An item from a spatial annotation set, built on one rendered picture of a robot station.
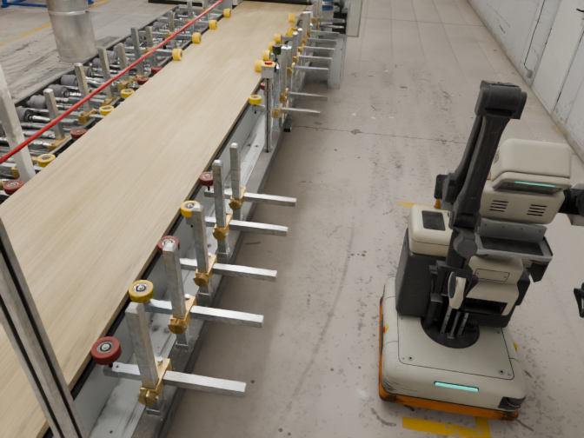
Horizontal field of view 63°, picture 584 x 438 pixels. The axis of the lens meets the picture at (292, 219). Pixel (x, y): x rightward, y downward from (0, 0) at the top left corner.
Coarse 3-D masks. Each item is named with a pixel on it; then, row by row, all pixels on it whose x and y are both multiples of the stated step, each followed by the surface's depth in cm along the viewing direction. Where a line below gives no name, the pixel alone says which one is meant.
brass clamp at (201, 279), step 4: (212, 256) 184; (212, 260) 182; (216, 260) 186; (212, 264) 180; (196, 272) 176; (200, 272) 176; (208, 272) 177; (212, 272) 182; (196, 276) 175; (200, 276) 175; (204, 276) 175; (208, 276) 176; (196, 280) 175; (200, 280) 176; (204, 280) 175; (208, 280) 176; (196, 284) 177; (200, 284) 177; (204, 284) 176
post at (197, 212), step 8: (192, 208) 161; (200, 208) 161; (192, 216) 162; (200, 216) 161; (200, 224) 163; (200, 232) 165; (200, 240) 168; (200, 248) 170; (200, 256) 172; (208, 256) 176; (200, 264) 174; (208, 264) 177; (200, 288) 182; (208, 288) 181
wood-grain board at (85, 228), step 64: (192, 64) 347; (128, 128) 258; (192, 128) 260; (64, 192) 204; (128, 192) 206; (192, 192) 212; (64, 256) 170; (128, 256) 172; (64, 320) 146; (0, 384) 127
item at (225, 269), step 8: (184, 264) 182; (192, 264) 181; (216, 264) 182; (224, 264) 182; (216, 272) 181; (224, 272) 181; (232, 272) 180; (240, 272) 179; (248, 272) 179; (256, 272) 179; (264, 272) 179; (272, 272) 179; (264, 280) 180; (272, 280) 179
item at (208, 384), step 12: (108, 372) 142; (120, 372) 142; (132, 372) 141; (168, 372) 142; (168, 384) 141; (180, 384) 140; (192, 384) 139; (204, 384) 139; (216, 384) 139; (228, 384) 139; (240, 384) 139; (240, 396) 139
